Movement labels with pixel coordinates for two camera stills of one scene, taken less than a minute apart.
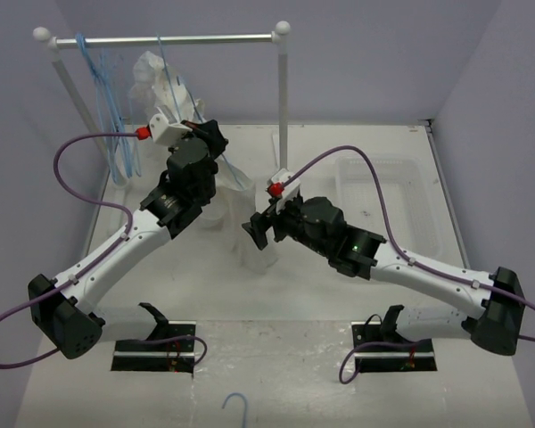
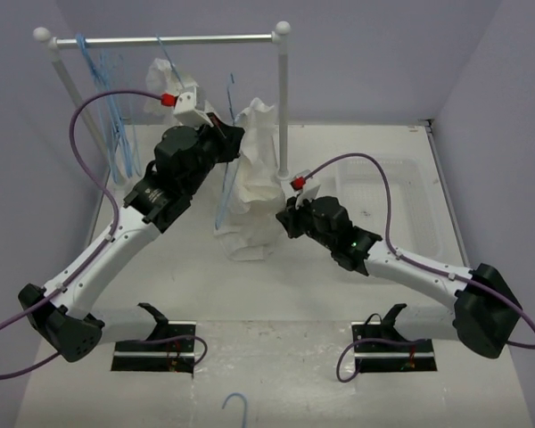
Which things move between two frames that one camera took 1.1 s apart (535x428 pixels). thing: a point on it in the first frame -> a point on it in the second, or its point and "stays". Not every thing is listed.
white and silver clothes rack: x=53 y=44 stays
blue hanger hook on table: x=246 y=405 stays
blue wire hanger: x=201 y=119 -> x=233 y=185
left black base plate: x=168 y=356 stays
